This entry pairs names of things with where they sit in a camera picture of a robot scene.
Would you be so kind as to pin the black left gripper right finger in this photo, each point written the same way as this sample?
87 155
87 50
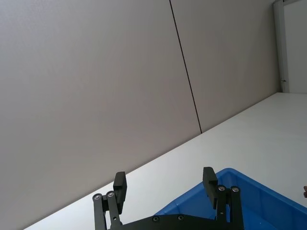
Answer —
209 187

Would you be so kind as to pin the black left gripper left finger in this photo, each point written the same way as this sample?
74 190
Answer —
120 191

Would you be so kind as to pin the blue plastic bin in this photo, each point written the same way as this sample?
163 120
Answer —
263 206

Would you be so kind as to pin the grey metal door frame post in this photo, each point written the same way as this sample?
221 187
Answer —
279 43

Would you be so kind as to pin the small brown object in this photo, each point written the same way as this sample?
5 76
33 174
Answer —
305 191

